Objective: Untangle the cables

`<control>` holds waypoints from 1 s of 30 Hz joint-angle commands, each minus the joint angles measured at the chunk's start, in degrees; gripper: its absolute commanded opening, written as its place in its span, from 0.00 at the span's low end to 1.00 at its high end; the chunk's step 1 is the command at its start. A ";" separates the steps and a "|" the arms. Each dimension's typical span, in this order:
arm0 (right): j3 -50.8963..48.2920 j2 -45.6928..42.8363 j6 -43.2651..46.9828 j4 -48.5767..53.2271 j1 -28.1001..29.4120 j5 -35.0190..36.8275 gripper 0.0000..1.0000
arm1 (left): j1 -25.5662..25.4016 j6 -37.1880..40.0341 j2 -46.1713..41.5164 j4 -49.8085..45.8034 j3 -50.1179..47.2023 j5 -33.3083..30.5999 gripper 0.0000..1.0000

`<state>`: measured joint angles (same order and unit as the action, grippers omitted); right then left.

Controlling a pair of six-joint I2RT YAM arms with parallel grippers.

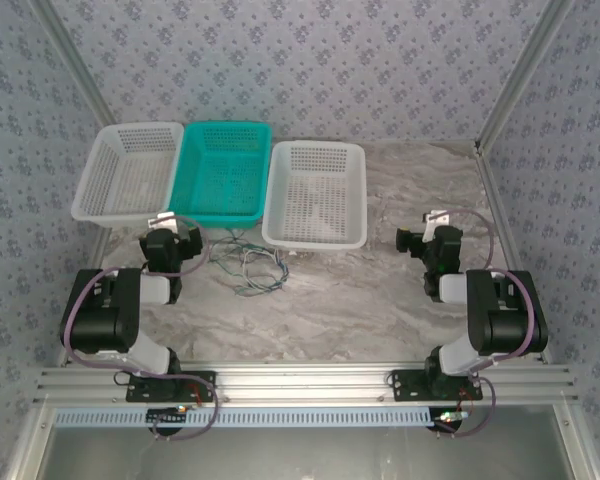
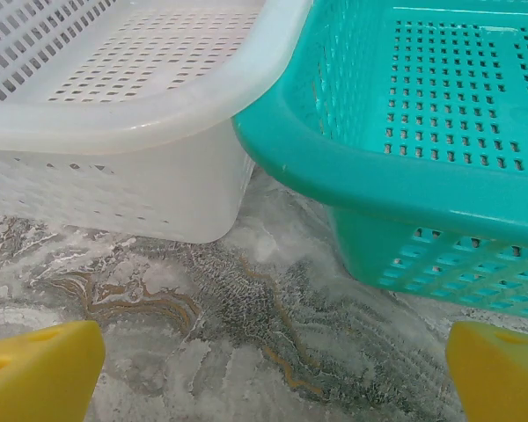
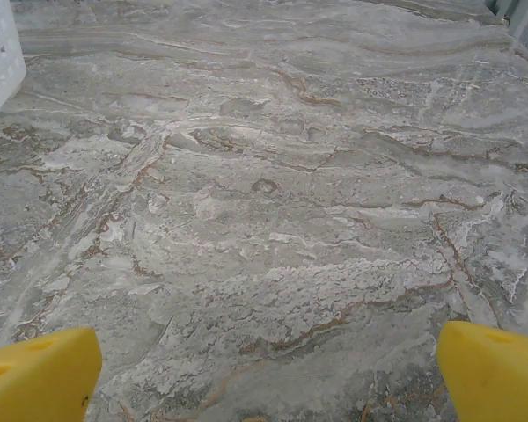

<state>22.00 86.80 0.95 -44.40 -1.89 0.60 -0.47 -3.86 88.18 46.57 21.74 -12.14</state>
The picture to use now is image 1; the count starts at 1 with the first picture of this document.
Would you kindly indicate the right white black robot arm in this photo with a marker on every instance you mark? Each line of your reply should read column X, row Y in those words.
column 505, row 320

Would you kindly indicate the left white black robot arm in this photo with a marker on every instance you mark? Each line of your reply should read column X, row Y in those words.
column 105, row 310

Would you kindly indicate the teal plastic basket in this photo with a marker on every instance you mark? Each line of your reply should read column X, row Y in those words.
column 215, row 217

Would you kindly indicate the white basket with sloped walls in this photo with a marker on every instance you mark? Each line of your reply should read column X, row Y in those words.
column 110, row 218

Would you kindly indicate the white basket with rounded rim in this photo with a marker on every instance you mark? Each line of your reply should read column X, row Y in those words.
column 310, row 242

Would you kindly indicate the small black circuit board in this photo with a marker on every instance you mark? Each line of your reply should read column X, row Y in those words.
column 447, row 422
column 167, row 416

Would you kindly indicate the grey metal panel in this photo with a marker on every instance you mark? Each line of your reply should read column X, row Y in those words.
column 300, row 455

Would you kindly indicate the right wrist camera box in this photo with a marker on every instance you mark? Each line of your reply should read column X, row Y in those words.
column 432, row 218

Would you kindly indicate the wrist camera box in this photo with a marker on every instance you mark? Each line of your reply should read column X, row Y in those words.
column 432, row 218
column 162, row 220

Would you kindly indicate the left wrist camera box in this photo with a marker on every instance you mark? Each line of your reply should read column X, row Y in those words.
column 162, row 220

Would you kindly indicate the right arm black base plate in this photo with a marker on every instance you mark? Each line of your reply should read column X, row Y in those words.
column 405, row 387

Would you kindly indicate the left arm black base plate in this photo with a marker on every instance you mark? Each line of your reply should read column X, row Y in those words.
column 205, row 387

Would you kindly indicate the aluminium mounting rail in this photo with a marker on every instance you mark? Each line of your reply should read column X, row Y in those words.
column 300, row 385

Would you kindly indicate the aluminium frame post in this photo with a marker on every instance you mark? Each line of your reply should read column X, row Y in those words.
column 525, row 70
column 75, row 60

